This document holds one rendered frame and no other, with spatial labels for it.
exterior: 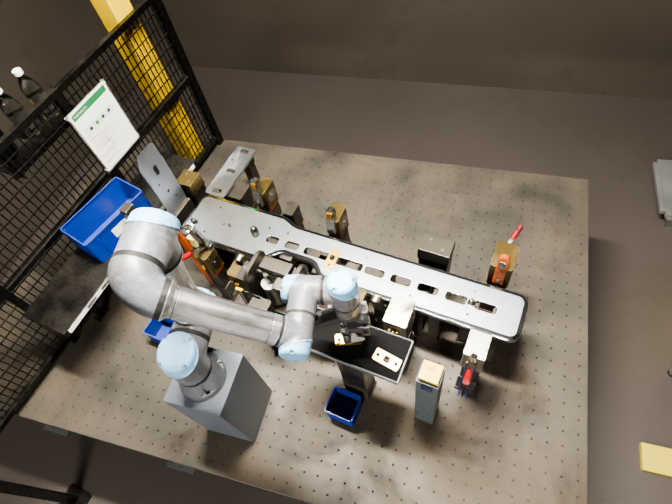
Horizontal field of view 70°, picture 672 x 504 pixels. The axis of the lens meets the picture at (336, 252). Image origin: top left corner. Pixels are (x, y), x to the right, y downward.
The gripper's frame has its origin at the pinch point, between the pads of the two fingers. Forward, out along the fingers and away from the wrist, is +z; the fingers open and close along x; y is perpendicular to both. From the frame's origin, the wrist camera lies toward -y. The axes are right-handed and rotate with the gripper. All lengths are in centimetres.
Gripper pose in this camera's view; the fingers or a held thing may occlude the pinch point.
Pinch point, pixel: (347, 337)
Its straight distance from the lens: 148.8
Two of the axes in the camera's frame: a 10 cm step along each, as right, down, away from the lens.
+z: 1.3, 5.3, 8.4
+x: -0.1, -8.4, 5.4
